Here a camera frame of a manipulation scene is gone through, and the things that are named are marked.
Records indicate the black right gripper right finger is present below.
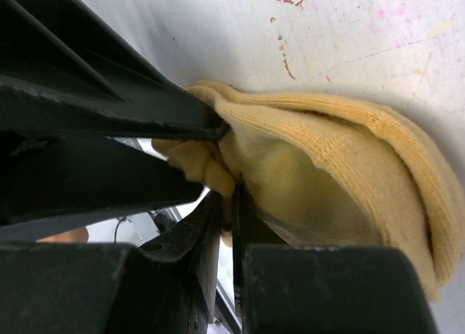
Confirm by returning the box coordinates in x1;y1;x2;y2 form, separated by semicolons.
232;189;437;333

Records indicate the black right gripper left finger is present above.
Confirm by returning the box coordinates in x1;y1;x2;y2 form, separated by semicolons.
0;192;223;334

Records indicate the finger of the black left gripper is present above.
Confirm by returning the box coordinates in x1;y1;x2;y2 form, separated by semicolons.
1;0;227;140
1;131;203;227

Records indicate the yellow sock pair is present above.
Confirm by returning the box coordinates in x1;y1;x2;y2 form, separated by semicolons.
152;81;464;300

